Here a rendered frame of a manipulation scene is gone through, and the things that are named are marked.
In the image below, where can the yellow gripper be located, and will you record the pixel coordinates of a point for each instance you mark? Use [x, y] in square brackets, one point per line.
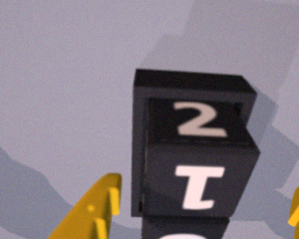
[91, 217]

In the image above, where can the black number cube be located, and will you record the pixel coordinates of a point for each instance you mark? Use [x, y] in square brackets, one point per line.
[199, 158]
[182, 227]

